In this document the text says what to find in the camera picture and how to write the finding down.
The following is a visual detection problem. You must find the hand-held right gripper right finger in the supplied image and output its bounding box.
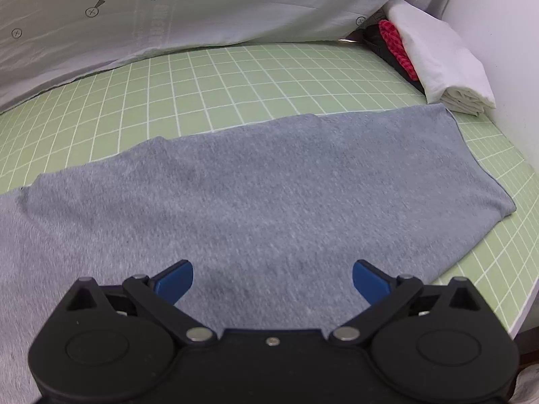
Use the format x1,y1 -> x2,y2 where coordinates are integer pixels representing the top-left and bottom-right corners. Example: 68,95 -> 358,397
329,260 -> 478,343

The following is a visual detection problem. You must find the folded white cloth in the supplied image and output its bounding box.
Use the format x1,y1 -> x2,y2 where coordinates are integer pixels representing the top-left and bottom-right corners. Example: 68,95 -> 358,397
385,0 -> 497,116

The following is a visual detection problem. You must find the red striped cloth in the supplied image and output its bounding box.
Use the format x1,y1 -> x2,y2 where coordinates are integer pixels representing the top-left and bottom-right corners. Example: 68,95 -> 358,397
378,20 -> 419,81

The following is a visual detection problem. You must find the black cloth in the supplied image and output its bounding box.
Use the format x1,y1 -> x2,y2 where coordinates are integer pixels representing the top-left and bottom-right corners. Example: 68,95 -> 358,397
360,25 -> 425,93

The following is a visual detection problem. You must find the grey garment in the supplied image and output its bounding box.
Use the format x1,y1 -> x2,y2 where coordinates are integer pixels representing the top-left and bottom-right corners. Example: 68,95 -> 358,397
0,105 -> 516,404

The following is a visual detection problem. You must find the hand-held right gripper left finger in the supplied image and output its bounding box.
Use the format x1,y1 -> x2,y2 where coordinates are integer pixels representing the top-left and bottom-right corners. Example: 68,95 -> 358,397
67,260 -> 213,343

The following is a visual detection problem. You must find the green grid mat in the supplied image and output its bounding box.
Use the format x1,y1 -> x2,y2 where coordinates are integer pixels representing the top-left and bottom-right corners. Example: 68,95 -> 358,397
0,42 -> 539,333

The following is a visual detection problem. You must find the grey carrot print sheet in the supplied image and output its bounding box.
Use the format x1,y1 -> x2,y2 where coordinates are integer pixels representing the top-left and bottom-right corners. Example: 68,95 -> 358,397
0,0 -> 468,112

